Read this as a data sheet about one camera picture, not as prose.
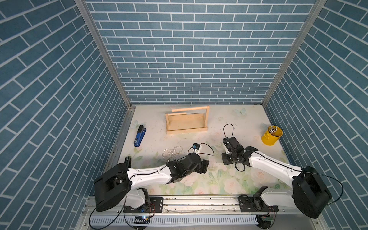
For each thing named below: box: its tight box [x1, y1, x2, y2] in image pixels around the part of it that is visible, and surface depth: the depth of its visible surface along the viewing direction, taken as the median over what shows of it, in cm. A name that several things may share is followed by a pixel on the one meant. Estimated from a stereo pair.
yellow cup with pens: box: [261, 125, 284, 147], surface depth 94 cm
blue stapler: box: [133, 124, 147, 148], surface depth 100 cm
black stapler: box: [124, 156, 132, 168], surface depth 88 cm
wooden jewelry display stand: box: [165, 105, 210, 135], surface depth 107 cm
